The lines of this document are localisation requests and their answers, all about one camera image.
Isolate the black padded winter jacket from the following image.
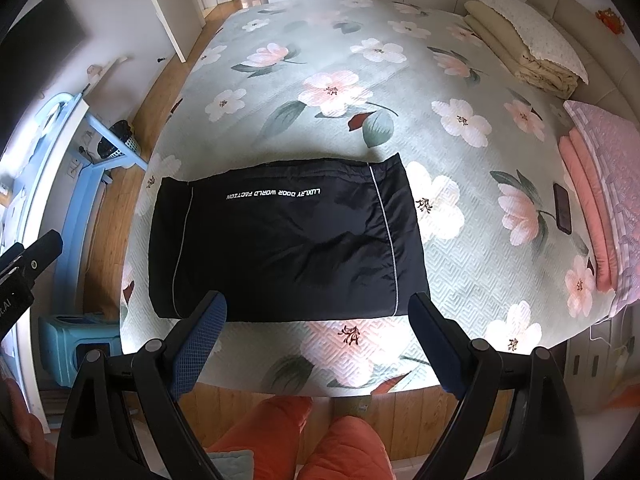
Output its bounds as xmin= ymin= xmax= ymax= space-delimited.
xmin=148 ymin=156 xmax=428 ymax=323

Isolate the turquoise plastic stool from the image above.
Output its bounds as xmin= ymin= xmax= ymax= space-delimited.
xmin=38 ymin=313 xmax=122 ymax=388

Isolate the light blue desk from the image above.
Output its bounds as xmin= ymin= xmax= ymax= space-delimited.
xmin=0 ymin=91 xmax=150 ymax=434

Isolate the black mesh waste bin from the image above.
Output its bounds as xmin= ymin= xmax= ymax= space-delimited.
xmin=96 ymin=119 xmax=141 ymax=159

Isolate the orange trouser right leg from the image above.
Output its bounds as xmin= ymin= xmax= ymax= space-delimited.
xmin=297 ymin=416 xmax=395 ymax=480

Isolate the black smartphone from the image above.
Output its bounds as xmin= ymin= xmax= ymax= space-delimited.
xmin=553 ymin=182 xmax=573 ymax=235

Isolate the pink folded blanket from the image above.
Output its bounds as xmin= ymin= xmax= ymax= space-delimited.
xmin=559 ymin=128 xmax=618 ymax=292

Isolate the pink checked pillow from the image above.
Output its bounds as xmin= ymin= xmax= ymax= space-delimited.
xmin=564 ymin=100 xmax=639 ymax=316

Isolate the beige folded quilt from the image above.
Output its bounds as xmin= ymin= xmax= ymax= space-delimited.
xmin=464 ymin=0 xmax=578 ymax=99

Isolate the floral green bed cover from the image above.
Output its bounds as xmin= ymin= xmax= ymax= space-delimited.
xmin=118 ymin=0 xmax=616 ymax=399

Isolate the beige upholstered headboard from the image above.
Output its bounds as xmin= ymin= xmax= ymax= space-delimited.
xmin=526 ymin=0 xmax=640 ymax=124

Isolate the white dotted pillow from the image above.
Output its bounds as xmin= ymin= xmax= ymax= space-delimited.
xmin=476 ymin=0 xmax=589 ymax=84

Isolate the black wall television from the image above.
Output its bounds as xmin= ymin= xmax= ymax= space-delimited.
xmin=1 ymin=0 xmax=86 ymax=146

